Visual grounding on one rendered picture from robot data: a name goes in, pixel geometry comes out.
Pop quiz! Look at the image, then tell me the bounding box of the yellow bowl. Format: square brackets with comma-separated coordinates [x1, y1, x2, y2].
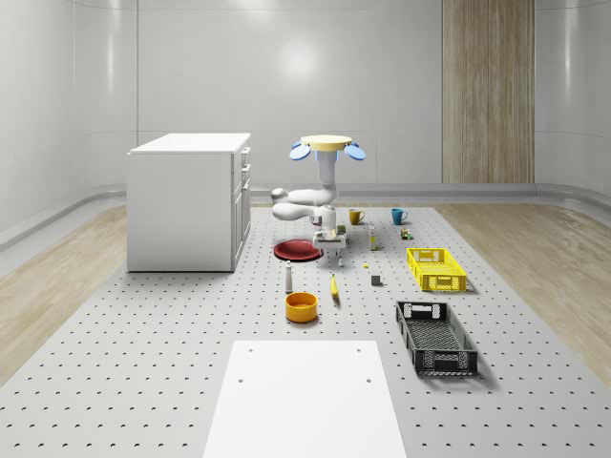
[284, 292, 319, 323]

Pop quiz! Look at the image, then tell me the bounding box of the red plate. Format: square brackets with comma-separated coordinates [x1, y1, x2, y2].
[273, 239, 326, 262]

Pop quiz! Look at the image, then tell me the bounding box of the drone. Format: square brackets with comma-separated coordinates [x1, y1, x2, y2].
[288, 135, 368, 163]

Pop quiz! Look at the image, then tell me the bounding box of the dark grey basket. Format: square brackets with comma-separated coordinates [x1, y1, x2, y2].
[394, 301, 479, 375]

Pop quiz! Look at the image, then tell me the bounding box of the white board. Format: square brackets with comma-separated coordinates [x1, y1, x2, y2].
[202, 340, 409, 458]

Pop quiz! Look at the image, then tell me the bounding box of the yellow basket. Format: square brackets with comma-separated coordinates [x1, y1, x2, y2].
[406, 247, 469, 293]

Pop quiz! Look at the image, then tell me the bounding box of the white cabinet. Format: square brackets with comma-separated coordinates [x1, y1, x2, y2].
[126, 132, 253, 274]

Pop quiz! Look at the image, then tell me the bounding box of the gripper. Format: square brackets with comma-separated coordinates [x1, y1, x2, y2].
[312, 234, 348, 258]

